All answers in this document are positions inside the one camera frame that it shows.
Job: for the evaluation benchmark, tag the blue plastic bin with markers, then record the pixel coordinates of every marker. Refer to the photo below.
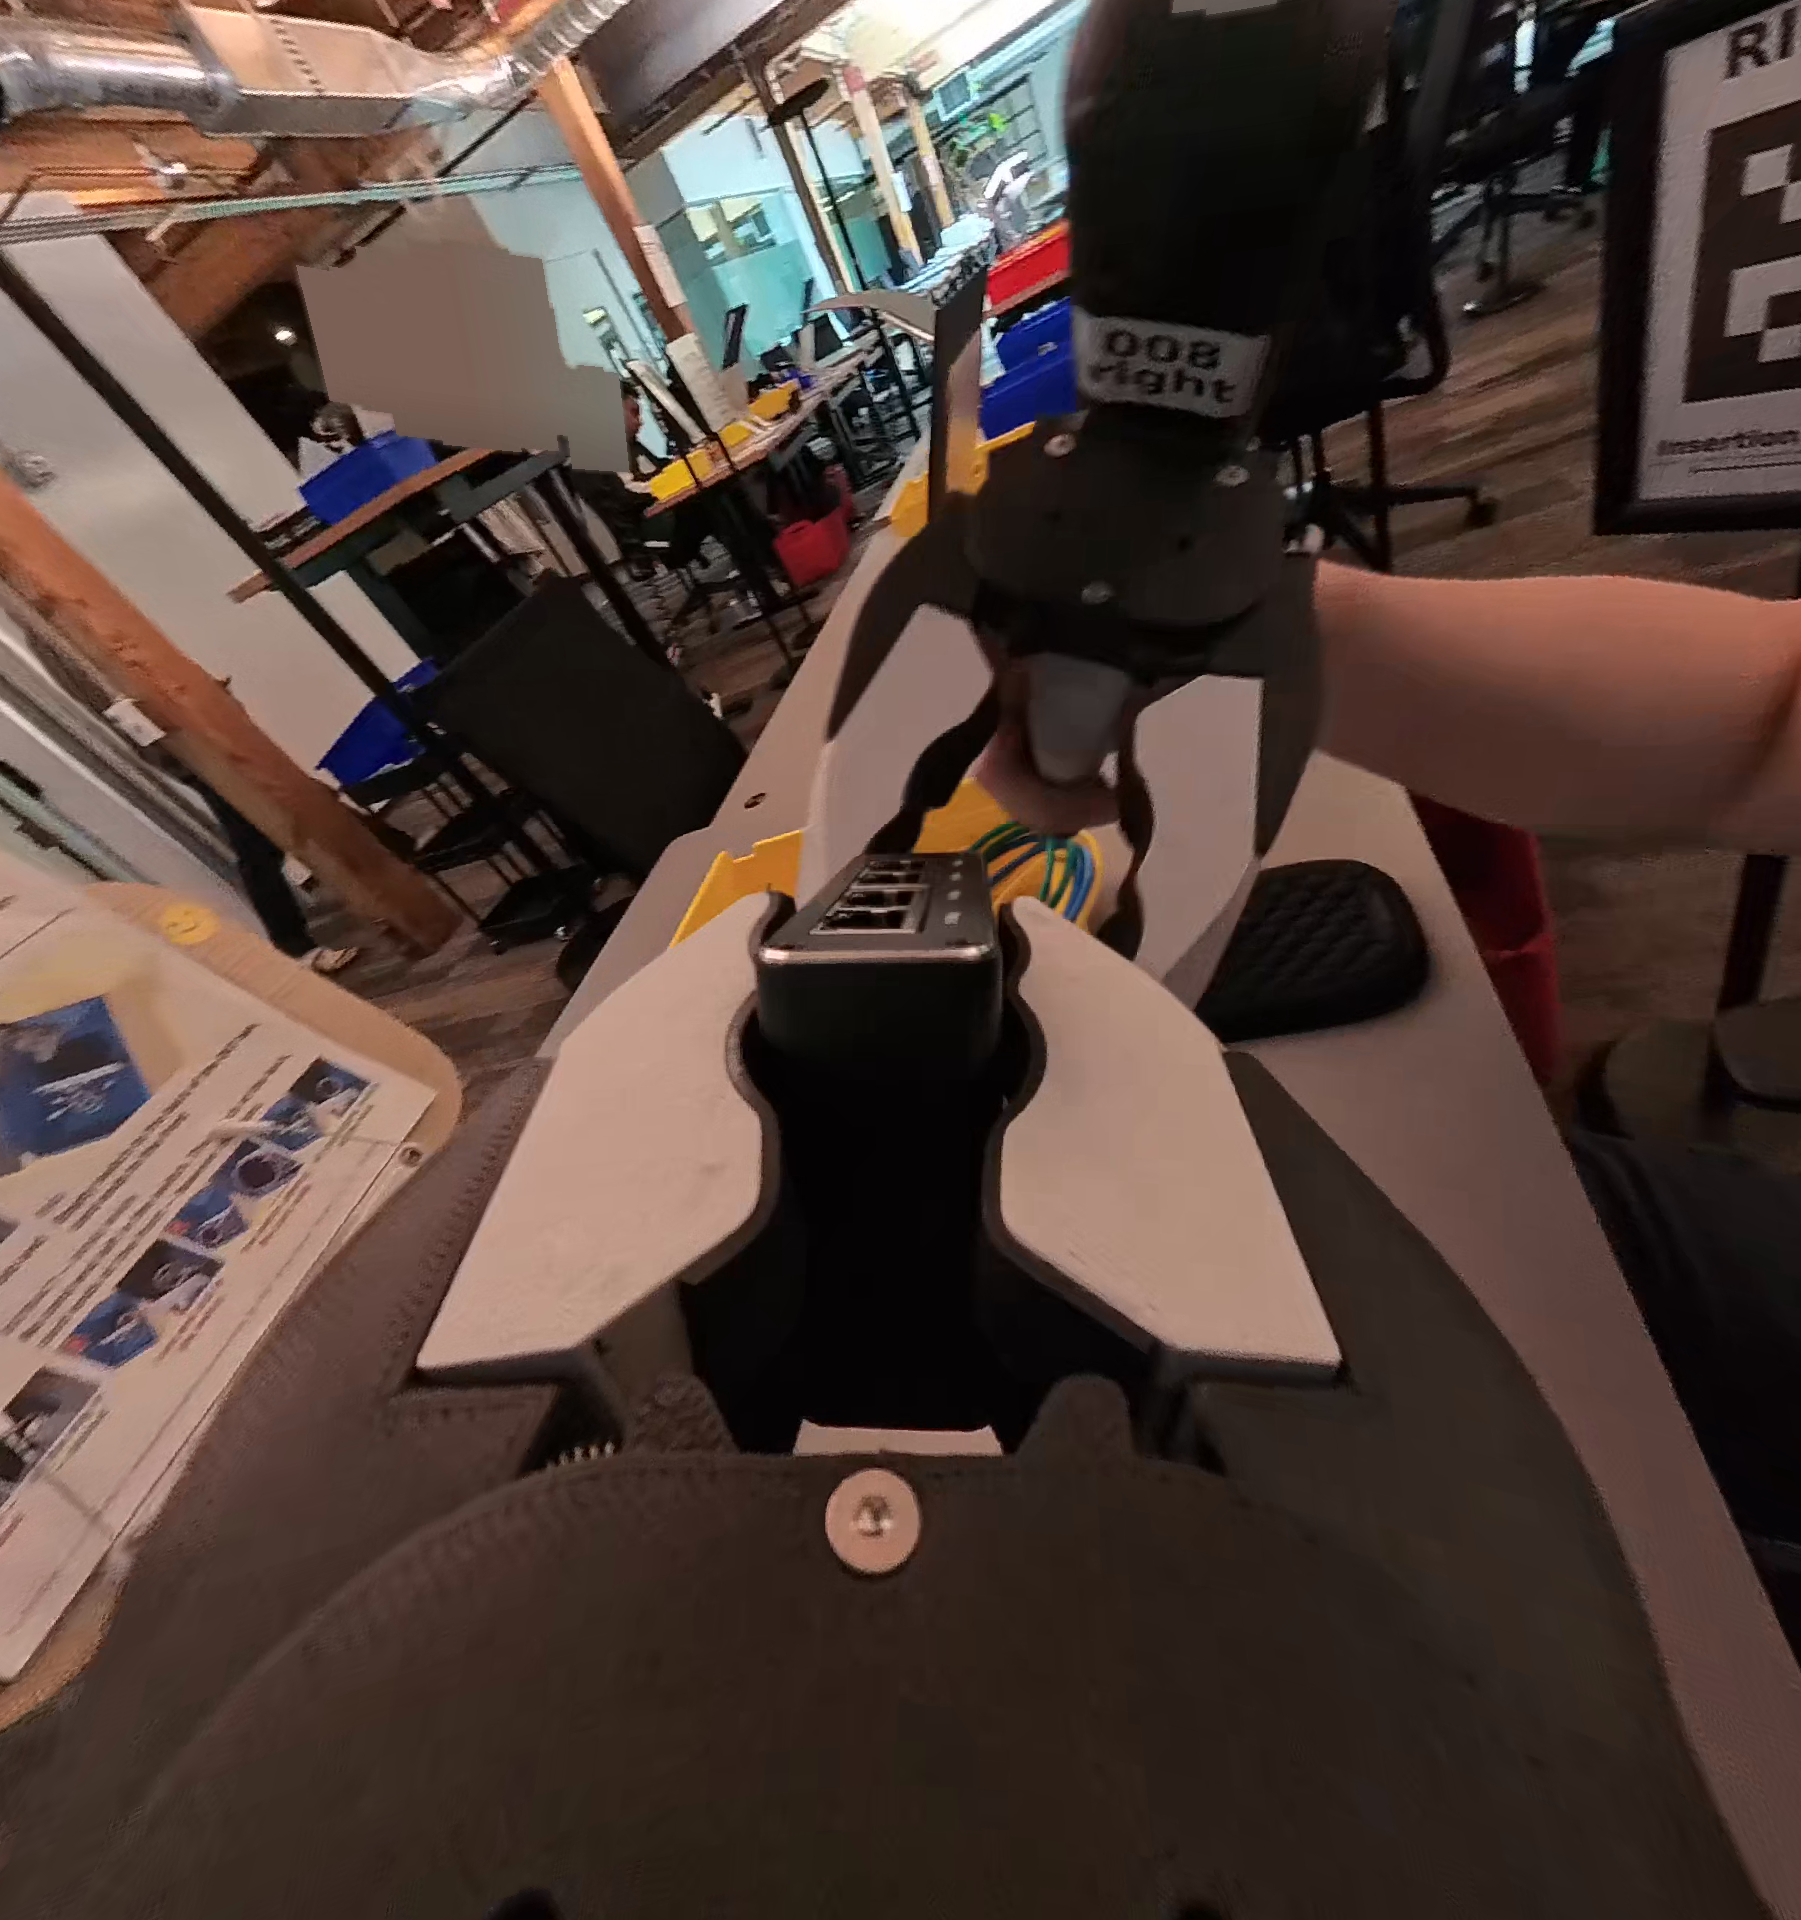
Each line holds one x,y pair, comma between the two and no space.
367,480
1028,374
383,735

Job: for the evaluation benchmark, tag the black mesh wrist rest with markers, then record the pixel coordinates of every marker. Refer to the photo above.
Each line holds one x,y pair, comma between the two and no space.
1320,953

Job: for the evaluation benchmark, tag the silver air duct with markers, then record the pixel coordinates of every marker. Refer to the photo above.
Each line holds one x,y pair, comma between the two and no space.
165,66

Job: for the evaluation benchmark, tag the black flat stick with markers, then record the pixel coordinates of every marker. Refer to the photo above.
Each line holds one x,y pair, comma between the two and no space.
960,391

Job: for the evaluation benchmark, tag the yellow plastic bin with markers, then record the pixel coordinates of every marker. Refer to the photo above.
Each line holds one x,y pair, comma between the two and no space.
719,901
973,467

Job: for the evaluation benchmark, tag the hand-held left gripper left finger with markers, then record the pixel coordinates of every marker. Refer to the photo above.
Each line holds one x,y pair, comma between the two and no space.
615,1171

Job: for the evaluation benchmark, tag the framed marker sign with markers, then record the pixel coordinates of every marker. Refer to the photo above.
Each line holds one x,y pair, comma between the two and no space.
1664,225

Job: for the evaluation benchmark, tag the instruction sheet on stand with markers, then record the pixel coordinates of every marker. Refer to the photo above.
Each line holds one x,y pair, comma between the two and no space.
419,1049

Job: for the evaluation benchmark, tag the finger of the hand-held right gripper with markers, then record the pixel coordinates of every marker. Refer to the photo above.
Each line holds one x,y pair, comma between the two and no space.
900,704
1200,810

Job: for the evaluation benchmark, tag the red plastic crate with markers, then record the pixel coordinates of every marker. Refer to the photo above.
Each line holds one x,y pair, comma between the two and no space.
813,546

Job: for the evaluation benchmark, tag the black office chair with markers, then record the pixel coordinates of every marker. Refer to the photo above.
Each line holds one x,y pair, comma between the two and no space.
583,735

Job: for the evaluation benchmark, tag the printed instruction sheet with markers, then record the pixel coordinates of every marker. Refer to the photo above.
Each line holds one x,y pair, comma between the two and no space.
165,1199

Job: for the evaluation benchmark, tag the person's leg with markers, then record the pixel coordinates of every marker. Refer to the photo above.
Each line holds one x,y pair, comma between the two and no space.
1738,1319

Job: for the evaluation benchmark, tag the black network splitter box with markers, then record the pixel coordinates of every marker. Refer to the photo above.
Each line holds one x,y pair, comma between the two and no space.
876,1004

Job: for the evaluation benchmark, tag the wooden top desk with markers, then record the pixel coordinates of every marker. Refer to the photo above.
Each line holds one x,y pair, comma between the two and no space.
391,518

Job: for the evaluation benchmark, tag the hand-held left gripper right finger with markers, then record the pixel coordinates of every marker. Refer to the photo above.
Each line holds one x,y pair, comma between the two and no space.
1141,1171

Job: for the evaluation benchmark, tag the person's right forearm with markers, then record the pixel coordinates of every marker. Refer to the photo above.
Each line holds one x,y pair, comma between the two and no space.
1590,704

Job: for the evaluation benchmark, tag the red container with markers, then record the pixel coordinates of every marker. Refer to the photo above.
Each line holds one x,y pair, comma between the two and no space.
1492,929

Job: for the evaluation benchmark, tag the person's right hand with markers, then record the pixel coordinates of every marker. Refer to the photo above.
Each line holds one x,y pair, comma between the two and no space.
1012,791

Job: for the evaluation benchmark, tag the red plastic bin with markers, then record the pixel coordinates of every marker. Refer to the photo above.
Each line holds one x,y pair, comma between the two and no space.
1028,271

